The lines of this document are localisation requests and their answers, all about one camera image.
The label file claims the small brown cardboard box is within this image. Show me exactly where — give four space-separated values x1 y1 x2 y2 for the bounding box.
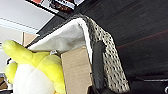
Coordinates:
60 45 97 94

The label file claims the yellow white plush toy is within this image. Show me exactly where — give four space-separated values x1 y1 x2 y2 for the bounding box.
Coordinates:
1 39 68 94

